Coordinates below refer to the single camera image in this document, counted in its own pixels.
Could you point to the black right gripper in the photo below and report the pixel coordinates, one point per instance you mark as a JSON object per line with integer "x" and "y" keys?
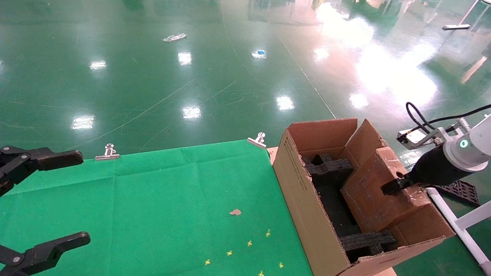
{"x": 437, "y": 170}

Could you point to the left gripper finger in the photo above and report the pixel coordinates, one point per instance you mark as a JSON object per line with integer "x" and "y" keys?
{"x": 53, "y": 158}
{"x": 42, "y": 255}

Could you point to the small brown cardboard box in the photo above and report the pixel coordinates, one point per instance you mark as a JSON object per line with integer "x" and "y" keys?
{"x": 376, "y": 199}

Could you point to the large open cardboard carton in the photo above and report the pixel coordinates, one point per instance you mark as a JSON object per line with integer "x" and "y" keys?
{"x": 303, "y": 214}

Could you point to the flat cardboard piece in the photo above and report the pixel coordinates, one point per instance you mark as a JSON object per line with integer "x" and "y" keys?
{"x": 273, "y": 155}

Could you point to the small cardboard scrap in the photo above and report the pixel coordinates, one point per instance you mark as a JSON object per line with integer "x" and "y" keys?
{"x": 235, "y": 211}

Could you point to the silver binder clip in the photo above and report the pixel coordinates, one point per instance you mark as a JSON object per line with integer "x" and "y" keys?
{"x": 109, "y": 154}
{"x": 257, "y": 141}

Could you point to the black plastic grid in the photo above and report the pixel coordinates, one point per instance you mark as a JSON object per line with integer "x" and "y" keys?
{"x": 462, "y": 191}

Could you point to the green table cloth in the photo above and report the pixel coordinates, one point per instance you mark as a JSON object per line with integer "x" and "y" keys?
{"x": 153, "y": 207}

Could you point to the grey floor bar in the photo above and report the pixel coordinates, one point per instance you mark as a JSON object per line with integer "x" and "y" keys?
{"x": 456, "y": 27}

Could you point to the white plastic floor litter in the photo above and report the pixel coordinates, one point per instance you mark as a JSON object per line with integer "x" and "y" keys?
{"x": 174, "y": 37}

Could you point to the blue floor scrap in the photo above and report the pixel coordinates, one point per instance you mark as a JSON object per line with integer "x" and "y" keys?
{"x": 261, "y": 52}

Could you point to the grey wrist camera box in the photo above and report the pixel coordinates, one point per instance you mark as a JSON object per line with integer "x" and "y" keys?
{"x": 412, "y": 138}

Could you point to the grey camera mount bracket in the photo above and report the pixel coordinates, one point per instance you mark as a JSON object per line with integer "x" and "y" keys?
{"x": 445, "y": 134}

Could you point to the white tube frame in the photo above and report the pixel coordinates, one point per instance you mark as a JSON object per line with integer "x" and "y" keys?
{"x": 466, "y": 234}

